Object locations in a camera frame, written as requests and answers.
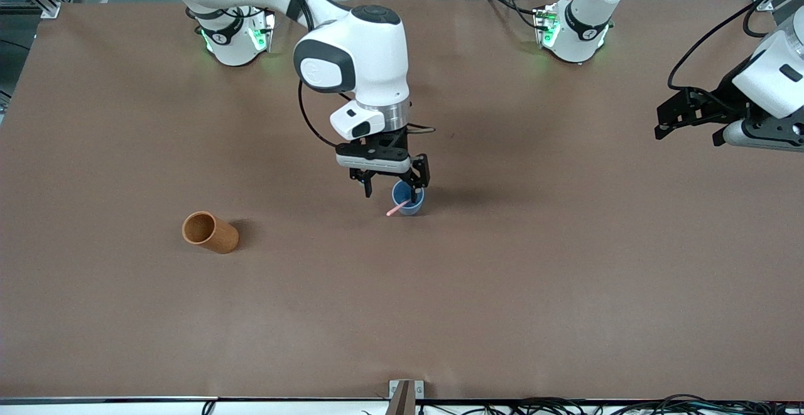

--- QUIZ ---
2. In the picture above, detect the blue cup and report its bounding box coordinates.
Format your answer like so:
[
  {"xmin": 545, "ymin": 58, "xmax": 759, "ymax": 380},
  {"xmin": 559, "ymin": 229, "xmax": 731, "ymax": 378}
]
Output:
[{"xmin": 391, "ymin": 180, "xmax": 426, "ymax": 217}]

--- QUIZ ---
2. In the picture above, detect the orange cup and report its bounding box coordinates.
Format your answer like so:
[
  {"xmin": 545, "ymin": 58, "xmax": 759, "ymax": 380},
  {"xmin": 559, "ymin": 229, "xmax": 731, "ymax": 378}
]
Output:
[{"xmin": 181, "ymin": 212, "xmax": 239, "ymax": 255}]

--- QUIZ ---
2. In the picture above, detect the brown table mat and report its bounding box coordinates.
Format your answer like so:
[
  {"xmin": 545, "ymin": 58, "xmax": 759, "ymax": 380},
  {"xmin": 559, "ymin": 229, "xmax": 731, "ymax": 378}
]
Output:
[{"xmin": 0, "ymin": 0, "xmax": 804, "ymax": 402}]

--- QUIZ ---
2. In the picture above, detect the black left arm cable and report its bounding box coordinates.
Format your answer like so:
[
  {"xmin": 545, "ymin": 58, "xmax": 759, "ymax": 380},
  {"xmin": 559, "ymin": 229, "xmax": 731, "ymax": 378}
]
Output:
[{"xmin": 667, "ymin": 0, "xmax": 786, "ymax": 92}]

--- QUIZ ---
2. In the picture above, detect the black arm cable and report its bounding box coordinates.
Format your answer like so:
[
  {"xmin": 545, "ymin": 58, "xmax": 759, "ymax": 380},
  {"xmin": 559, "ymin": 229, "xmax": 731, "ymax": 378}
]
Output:
[
  {"xmin": 298, "ymin": 79, "xmax": 435, "ymax": 149},
  {"xmin": 667, "ymin": 0, "xmax": 786, "ymax": 92}
]

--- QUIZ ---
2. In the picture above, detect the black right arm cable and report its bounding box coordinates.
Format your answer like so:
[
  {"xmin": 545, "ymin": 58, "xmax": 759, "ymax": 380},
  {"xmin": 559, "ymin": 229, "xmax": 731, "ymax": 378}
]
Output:
[{"xmin": 298, "ymin": 79, "xmax": 435, "ymax": 149}]

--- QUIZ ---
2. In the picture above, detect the black left base cable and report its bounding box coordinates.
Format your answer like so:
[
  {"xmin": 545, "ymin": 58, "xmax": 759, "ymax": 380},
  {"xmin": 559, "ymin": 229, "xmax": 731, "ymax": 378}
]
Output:
[{"xmin": 482, "ymin": 0, "xmax": 548, "ymax": 31}]

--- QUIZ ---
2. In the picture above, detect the black base cable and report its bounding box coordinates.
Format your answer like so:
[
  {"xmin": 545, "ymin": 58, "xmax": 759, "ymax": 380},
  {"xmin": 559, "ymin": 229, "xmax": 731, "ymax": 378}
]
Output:
[
  {"xmin": 482, "ymin": 0, "xmax": 548, "ymax": 31},
  {"xmin": 223, "ymin": 1, "xmax": 280, "ymax": 33}
]

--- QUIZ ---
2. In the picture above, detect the black right base cable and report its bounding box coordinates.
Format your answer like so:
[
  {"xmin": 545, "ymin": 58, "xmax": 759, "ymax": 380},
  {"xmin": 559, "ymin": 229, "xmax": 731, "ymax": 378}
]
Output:
[{"xmin": 223, "ymin": 1, "xmax": 280, "ymax": 33}]

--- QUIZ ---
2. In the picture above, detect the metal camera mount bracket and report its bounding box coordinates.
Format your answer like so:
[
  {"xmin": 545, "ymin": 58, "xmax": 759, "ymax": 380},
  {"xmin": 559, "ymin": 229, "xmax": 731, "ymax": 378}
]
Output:
[{"xmin": 384, "ymin": 379, "xmax": 425, "ymax": 415}]

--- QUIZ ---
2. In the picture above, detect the black cable bundle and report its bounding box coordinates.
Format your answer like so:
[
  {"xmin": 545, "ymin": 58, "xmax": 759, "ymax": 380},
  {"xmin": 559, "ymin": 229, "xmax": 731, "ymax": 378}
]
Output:
[{"xmin": 361, "ymin": 394, "xmax": 804, "ymax": 415}]

